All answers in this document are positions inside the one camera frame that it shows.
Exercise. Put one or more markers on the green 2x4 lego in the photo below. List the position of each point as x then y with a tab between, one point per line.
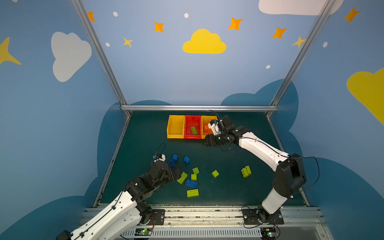
194	130
192	193

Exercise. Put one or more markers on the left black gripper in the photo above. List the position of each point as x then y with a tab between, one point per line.
173	172

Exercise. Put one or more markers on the yellow bin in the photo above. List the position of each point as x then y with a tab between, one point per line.
176	127
206	120

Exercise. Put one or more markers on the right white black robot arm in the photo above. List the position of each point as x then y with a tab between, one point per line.
289	170

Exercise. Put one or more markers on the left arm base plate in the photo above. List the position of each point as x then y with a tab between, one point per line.
155	217

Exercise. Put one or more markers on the right yellow bin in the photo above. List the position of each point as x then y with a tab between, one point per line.
206	120

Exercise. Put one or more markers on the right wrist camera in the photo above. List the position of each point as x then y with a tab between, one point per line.
214	127

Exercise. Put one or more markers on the left yellow bin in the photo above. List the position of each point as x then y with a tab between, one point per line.
176	127

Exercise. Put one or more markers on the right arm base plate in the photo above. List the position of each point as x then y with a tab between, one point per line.
255	217

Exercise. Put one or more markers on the blue lego brick flat left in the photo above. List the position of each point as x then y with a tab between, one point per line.
172	163

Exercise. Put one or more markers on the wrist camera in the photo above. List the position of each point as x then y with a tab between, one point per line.
159	157
214	127

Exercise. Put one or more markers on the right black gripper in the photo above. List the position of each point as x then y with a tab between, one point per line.
214	140

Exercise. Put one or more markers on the blue 2x4 lego brick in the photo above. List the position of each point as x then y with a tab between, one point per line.
191	184

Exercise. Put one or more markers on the green 2x4 lego slanted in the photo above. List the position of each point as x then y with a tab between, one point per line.
182	178

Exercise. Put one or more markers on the green 2x4 lego bottom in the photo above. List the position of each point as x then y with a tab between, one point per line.
192	193

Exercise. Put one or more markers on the right circuit board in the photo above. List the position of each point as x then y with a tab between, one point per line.
268	233

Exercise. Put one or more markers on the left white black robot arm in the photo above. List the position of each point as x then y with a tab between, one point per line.
129	208

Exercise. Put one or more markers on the orange stepped lego brick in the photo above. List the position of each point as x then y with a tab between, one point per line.
206	130

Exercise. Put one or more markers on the red middle bin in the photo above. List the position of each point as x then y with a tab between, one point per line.
192	121

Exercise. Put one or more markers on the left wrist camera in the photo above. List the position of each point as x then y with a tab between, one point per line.
159	157

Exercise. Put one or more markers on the circuit board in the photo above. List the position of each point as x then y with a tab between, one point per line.
268	233
143	232

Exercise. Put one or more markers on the aluminium frame back bar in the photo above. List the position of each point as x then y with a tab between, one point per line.
199	108

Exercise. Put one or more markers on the left circuit board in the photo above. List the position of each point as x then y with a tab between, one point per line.
143	232

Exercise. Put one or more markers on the green stacked lego right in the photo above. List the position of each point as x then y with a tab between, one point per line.
246	171

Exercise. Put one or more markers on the aluminium front rail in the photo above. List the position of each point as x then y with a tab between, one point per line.
226	222

